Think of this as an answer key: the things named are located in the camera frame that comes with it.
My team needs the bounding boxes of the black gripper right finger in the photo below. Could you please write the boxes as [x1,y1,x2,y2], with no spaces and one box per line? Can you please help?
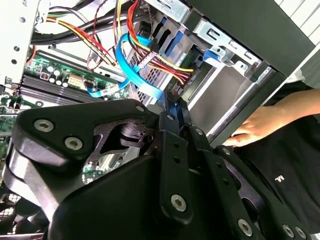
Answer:
[177,97,314,240]

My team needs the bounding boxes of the hard disk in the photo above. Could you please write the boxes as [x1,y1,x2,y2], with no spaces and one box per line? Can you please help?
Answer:
[172,32,223,95]

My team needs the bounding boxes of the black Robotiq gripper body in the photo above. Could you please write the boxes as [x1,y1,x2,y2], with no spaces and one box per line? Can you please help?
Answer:
[47,154,237,240]

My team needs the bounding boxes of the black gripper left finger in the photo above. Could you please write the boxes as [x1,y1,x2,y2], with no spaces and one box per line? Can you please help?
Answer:
[2,91,195,225]

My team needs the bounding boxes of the red yellow power wire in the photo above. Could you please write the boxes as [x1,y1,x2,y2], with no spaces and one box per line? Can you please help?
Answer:
[126,0,196,87]

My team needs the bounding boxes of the person bare hand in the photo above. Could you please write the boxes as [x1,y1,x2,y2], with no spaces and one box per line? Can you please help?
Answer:
[224,105,284,148]

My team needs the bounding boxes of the blue SATA wire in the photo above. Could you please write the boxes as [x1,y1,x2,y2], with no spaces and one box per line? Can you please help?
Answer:
[86,33,185,121]

